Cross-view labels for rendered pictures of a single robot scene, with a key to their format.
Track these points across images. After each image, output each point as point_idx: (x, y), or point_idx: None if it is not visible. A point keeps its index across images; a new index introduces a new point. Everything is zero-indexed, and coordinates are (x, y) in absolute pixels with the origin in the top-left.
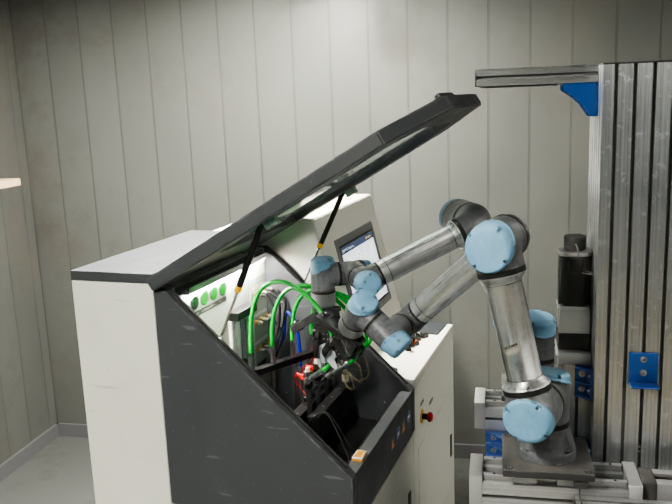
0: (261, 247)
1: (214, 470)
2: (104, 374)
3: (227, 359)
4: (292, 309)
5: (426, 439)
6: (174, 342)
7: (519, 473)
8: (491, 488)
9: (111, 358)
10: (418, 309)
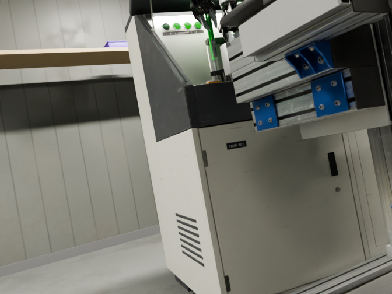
0: None
1: (158, 112)
2: (136, 77)
3: (149, 37)
4: None
5: None
6: (140, 41)
7: (227, 16)
8: (231, 50)
9: (135, 66)
10: None
